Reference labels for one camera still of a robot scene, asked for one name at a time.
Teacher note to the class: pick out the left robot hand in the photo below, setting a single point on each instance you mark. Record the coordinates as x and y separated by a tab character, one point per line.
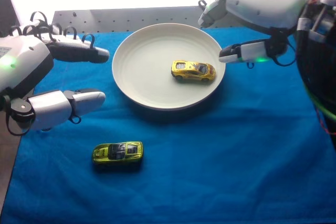
23	58

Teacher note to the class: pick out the dark curtain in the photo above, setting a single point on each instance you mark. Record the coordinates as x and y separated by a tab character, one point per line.
6	6

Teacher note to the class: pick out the green toy car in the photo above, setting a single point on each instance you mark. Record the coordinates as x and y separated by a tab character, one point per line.
118	153

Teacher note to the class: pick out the white round plate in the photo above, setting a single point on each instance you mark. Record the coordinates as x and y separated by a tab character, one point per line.
141	77

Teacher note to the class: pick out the blue table cloth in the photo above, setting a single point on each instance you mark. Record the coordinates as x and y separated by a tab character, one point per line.
183	169

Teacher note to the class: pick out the grey perforated metal panel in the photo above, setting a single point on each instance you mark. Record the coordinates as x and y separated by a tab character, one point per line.
118	18

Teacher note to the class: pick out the yellow toy car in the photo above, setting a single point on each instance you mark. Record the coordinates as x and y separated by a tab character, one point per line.
193	72

